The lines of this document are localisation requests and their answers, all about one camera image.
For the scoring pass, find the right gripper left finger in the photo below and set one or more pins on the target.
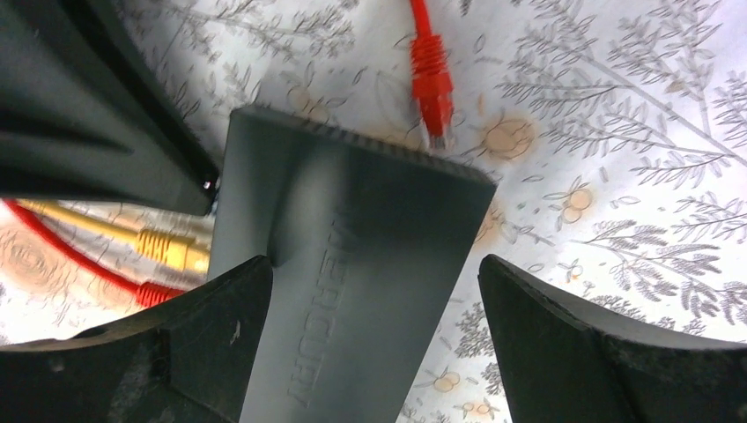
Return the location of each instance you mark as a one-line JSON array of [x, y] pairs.
[[188, 359]]

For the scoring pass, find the black network switch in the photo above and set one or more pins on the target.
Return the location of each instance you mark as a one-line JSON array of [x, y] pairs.
[[366, 241]]

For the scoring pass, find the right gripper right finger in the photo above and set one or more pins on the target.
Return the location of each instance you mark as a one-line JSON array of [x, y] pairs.
[[565, 359]]

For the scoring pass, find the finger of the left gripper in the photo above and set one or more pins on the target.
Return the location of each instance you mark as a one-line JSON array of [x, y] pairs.
[[84, 118]]

